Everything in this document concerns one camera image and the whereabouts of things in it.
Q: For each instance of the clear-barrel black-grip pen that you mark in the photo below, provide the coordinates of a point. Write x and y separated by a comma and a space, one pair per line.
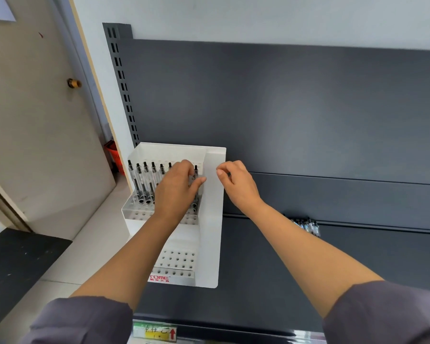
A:
195, 204

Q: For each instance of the grey sleeve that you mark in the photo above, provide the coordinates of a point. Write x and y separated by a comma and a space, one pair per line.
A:
79, 322
383, 313

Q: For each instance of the yellow green price tag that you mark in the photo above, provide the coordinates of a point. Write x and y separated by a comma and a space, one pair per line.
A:
154, 332

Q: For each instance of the white tiered pen holder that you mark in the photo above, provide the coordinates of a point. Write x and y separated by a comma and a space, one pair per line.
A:
211, 229

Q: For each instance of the row of clear-barrel pens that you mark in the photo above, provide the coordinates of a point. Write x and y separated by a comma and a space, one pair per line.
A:
308, 226

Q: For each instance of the red plastic basket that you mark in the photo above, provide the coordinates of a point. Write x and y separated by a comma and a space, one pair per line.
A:
115, 157

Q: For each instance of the brass door knob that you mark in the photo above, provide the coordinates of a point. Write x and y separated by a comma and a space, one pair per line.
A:
74, 83

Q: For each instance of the person's right hand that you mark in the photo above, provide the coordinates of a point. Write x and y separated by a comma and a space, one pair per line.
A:
242, 186

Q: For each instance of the dark grey shelf unit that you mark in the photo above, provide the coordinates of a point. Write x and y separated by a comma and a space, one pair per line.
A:
308, 111

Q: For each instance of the white slotted shelf upright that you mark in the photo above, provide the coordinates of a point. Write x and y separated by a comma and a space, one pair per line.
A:
123, 89

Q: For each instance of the grey right sleeve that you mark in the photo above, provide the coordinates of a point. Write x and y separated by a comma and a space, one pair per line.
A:
383, 313

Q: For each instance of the grey left sleeve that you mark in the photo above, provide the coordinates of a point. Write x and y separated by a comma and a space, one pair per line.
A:
79, 322

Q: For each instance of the person's right forearm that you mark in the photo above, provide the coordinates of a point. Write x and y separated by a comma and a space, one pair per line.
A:
315, 257

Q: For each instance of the clear-barrel pen group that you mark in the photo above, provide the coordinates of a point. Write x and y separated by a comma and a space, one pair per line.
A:
141, 189

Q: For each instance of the brown door frame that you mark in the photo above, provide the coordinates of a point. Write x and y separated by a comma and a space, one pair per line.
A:
5, 207

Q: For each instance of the person's left hand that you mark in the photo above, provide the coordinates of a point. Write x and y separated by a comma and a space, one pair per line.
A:
173, 197

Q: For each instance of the beige door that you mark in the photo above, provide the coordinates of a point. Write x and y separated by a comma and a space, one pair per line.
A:
39, 132

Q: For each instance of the person's left forearm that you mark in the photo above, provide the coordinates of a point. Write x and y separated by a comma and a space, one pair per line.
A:
129, 261

